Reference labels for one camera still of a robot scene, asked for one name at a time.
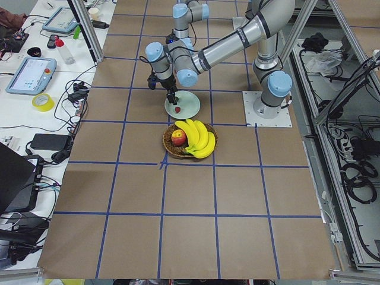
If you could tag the clear bottle red cap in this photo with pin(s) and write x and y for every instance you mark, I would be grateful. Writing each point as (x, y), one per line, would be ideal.
(63, 50)

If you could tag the brown wicker basket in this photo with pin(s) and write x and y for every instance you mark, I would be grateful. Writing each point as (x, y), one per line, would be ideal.
(181, 151)

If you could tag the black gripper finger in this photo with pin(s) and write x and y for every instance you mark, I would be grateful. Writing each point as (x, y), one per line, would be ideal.
(171, 97)

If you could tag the yellow tape roll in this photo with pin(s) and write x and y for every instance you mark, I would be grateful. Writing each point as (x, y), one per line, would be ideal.
(43, 102)

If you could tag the black laptop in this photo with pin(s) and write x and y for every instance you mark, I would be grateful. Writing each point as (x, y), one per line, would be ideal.
(19, 178)

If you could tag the yellow banana top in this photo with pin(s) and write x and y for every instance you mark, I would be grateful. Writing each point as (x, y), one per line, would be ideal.
(190, 130)

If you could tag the teach pendant far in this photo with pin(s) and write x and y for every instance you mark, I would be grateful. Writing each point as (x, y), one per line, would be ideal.
(62, 21)

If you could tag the black power adapter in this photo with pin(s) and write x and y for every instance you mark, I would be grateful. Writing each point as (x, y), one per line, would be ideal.
(49, 142)

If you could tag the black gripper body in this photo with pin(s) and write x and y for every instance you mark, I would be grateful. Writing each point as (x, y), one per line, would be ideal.
(169, 85)

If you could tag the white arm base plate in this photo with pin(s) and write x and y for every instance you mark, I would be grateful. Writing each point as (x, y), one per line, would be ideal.
(258, 114)
(239, 22)

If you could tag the green marker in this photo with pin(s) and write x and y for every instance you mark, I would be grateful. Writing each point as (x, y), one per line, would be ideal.
(77, 32)

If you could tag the teach pendant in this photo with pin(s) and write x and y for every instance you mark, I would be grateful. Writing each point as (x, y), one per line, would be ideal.
(62, 21)
(32, 77)

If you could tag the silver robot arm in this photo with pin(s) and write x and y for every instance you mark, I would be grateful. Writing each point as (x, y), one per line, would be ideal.
(177, 62)
(184, 14)

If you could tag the aluminium frame post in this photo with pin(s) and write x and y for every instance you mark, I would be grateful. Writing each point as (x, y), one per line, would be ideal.
(82, 18)

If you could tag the light green plate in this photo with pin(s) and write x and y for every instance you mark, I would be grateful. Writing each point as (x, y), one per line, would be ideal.
(187, 101)

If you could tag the red yellow apple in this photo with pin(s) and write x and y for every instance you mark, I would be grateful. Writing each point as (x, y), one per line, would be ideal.
(178, 137)

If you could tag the teach pendant near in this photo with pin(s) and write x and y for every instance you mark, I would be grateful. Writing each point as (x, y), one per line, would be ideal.
(32, 77)

